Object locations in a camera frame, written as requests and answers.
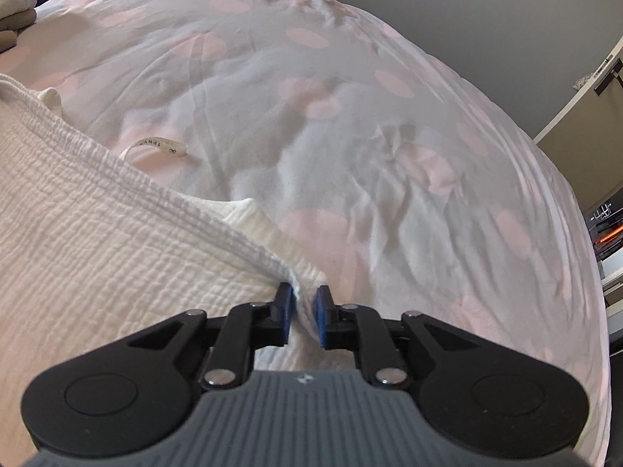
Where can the white shelf unit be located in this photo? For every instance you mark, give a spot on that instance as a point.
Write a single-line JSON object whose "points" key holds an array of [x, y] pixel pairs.
{"points": [[591, 165]]}

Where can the pink dotted bed sheet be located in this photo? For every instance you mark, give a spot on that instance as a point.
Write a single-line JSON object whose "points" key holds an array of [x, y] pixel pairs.
{"points": [[340, 146]]}

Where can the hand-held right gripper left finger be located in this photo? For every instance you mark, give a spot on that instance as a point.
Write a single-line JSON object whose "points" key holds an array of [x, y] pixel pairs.
{"points": [[286, 312]]}

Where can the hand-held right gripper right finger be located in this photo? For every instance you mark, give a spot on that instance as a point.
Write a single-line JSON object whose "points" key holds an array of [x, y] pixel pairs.
{"points": [[321, 314]]}

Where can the white crinkled cotton garment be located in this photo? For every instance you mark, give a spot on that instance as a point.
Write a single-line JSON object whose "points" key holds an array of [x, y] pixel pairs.
{"points": [[97, 233]]}

